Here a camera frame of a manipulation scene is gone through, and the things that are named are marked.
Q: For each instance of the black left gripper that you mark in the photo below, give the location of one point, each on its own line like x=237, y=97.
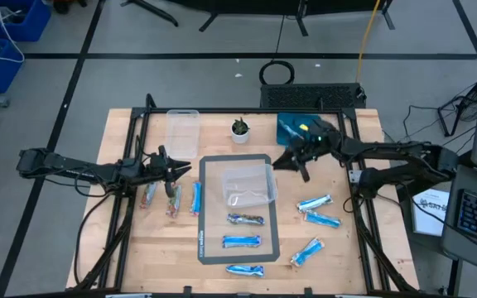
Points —
x=157, y=165

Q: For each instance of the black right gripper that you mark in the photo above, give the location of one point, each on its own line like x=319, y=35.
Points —
x=319, y=145

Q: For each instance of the white and blue granola bar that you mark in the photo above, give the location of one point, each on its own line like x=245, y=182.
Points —
x=322, y=219
x=314, y=203
x=307, y=251

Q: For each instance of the dark blue granola bar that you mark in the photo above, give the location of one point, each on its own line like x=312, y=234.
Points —
x=244, y=219

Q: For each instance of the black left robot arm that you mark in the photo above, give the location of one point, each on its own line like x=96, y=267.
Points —
x=77, y=167

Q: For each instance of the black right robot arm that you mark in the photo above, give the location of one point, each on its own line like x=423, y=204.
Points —
x=408, y=159

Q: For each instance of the blue plastic bin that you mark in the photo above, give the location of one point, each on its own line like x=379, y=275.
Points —
x=284, y=123

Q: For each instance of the succulent in white pot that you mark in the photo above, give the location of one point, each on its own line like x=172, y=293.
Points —
x=239, y=136

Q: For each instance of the grey-bordered silicone baking mat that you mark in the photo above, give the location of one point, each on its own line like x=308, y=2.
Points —
x=211, y=232

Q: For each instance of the black table edge clamp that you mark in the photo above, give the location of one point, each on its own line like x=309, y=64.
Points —
x=187, y=290
x=308, y=291

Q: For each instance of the white printed paper sheet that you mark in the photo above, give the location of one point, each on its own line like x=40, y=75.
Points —
x=429, y=219

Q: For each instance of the black standing panel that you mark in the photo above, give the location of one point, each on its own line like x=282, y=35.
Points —
x=263, y=3

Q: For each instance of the grey keyboard tray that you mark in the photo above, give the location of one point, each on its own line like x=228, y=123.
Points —
x=454, y=244

